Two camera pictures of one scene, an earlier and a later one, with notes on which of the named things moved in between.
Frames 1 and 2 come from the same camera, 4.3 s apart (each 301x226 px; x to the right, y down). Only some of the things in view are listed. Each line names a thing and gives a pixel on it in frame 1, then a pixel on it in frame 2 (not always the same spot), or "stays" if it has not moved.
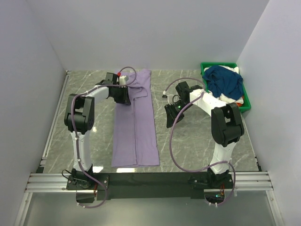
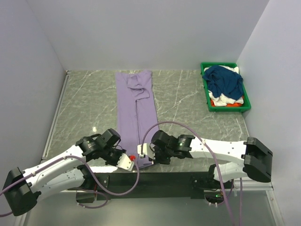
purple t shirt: [134, 140] stays
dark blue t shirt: [221, 80] stays
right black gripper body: [173, 110] -> [163, 156]
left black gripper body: [121, 93] -> [112, 155]
